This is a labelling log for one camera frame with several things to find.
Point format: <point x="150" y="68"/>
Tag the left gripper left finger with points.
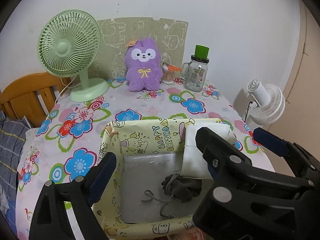
<point x="50" y="220"/>

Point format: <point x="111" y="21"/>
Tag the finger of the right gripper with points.
<point x="246" y="202"/>
<point x="301" y="162"/>

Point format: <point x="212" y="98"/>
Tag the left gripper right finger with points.
<point x="214" y="169"/>

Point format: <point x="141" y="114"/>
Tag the white cloth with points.
<point x="193" y="164"/>

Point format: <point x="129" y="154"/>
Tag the grey drawstring pouch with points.
<point x="176" y="187"/>

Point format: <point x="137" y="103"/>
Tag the beige door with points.
<point x="300" y="121"/>

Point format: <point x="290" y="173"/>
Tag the white standing fan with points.
<point x="269" y="102"/>

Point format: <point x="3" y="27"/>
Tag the yellow cartoon storage box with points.
<point x="147" y="151"/>

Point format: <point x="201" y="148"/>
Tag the floral tablecloth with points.
<point x="69" y="138"/>

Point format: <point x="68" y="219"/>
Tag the grey plaid pillow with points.
<point x="12" y="141"/>

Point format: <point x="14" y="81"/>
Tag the glass jar green lid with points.
<point x="194" y="72"/>

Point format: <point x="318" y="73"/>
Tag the toothpick jar orange lid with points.
<point x="169" y="73"/>

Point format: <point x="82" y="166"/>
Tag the wooden bed headboard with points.
<point x="31" y="96"/>

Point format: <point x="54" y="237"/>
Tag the purple plush toy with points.
<point x="143" y="66"/>

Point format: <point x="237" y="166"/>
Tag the green patterned cardboard sheet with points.
<point x="117" y="33"/>

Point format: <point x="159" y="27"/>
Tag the green desk fan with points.
<point x="67" y="47"/>

